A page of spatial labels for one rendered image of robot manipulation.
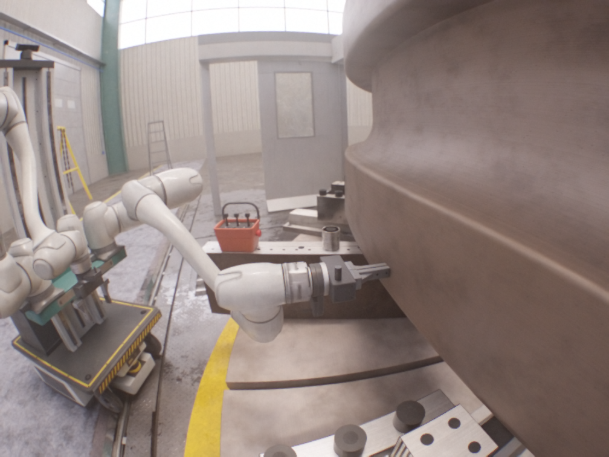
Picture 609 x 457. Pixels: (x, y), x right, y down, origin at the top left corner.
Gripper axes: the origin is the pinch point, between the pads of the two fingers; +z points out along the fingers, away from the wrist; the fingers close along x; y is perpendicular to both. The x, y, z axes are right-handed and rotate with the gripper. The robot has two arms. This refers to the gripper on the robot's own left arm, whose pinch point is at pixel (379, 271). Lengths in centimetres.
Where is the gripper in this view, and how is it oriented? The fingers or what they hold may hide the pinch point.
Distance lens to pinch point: 67.2
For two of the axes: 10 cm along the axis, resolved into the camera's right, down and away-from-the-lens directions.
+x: -1.6, -3.5, 9.2
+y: -0.4, -9.3, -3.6
